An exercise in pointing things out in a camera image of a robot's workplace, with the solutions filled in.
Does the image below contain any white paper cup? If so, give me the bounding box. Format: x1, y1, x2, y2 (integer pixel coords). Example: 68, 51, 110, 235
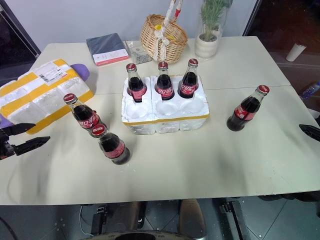
285, 42, 307, 63

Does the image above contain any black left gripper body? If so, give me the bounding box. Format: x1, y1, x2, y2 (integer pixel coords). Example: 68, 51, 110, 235
0, 129, 13, 161

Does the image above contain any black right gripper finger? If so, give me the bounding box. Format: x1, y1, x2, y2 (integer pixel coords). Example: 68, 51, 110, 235
298, 123, 320, 141

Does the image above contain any wicker basket with lace handle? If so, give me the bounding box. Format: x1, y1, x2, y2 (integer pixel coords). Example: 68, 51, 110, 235
139, 0, 189, 65

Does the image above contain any glass cola bottle red cap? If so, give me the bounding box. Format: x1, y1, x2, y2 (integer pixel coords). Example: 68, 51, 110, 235
125, 63, 148, 104
90, 123, 131, 166
226, 84, 271, 133
154, 61, 175, 101
177, 58, 200, 99
63, 93, 109, 137

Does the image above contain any white foam bottle tray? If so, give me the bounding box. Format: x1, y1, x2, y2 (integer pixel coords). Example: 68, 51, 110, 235
121, 74, 209, 136

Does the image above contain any black power adapter with label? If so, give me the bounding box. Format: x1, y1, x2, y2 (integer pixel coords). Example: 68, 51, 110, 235
90, 203, 109, 235

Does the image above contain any white foam lid yellow tape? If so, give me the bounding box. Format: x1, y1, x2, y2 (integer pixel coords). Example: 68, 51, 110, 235
0, 58, 95, 136

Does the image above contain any white ceramic plant pot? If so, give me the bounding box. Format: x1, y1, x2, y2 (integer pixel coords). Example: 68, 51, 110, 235
194, 32, 219, 60

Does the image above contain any green potted plant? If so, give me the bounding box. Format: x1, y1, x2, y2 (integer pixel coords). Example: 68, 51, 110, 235
199, 0, 232, 42

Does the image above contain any clear plastic water bottle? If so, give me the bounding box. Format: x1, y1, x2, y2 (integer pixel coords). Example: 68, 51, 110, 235
300, 79, 320, 100

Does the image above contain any black metal table frame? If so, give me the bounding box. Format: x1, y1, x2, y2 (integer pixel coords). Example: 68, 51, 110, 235
219, 198, 250, 240

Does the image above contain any clear plastic box of screws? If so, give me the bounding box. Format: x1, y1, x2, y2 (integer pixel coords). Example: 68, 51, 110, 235
124, 39, 153, 65

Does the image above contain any dark grey notebook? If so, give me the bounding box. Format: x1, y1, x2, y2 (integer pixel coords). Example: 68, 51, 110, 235
85, 32, 130, 67

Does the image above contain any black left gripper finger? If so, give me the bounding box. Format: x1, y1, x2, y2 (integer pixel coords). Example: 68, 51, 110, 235
9, 136, 51, 157
3, 122, 36, 136

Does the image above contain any brown rounded shape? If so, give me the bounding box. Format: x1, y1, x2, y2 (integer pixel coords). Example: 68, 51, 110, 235
178, 199, 208, 240

